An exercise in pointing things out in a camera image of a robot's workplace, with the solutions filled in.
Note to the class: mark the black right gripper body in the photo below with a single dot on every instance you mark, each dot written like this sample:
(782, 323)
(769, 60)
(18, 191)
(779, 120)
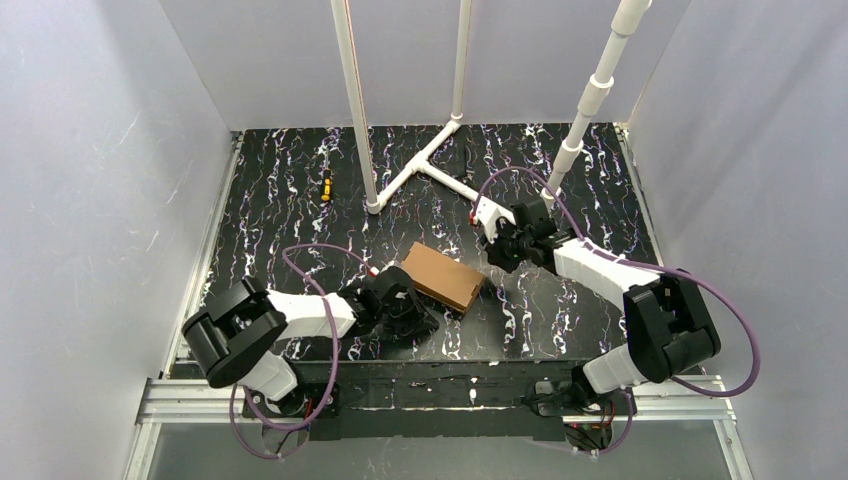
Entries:
(502, 246)

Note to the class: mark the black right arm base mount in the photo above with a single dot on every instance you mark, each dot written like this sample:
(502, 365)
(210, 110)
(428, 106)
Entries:
(556, 398)

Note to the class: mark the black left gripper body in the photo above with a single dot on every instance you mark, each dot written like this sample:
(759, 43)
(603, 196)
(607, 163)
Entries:
(411, 312)

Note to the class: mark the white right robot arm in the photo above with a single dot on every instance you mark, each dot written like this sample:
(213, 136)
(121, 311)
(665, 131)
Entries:
(668, 326)

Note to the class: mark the aluminium rail frame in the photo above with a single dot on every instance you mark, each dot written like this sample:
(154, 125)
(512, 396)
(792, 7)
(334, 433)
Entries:
(463, 382)

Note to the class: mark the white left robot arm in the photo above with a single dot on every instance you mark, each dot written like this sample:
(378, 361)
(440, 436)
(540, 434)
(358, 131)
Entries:
(231, 339)

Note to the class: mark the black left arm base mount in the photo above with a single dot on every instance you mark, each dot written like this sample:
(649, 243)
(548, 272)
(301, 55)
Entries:
(296, 405)

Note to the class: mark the orange yellow black screwdriver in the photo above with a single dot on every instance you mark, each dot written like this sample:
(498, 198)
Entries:
(326, 192)

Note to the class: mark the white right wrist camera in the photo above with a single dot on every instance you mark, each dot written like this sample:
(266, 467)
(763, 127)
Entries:
(488, 216)

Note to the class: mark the brown cardboard box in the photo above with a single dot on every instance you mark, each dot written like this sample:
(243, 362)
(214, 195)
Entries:
(442, 278)

